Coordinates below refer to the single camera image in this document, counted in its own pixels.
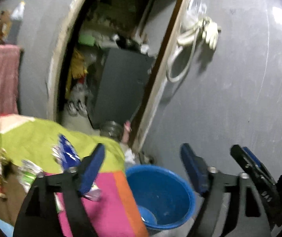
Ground colourful patchwork table cloth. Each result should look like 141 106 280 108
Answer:
0 114 148 236

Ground dark grey cabinet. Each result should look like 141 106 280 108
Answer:
86 48 155 129

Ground pink checked cloth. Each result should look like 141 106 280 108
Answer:
0 44 21 115

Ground pink bottle on floor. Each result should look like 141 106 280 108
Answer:
121 121 131 144

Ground large oil jug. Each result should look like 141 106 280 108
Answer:
9 0 26 42

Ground blue snack wrapper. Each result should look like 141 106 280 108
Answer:
52 134 81 171

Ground white rubber gloves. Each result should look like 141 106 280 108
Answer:
202 17 221 50

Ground pair of sneakers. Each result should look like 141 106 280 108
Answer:
67 100 87 117

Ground blue plastic bucket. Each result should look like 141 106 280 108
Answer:
125 165 196 231

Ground stainless steel bowl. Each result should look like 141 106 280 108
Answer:
100 121 124 142

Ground green white wrapper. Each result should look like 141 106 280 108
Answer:
17 159 43 193

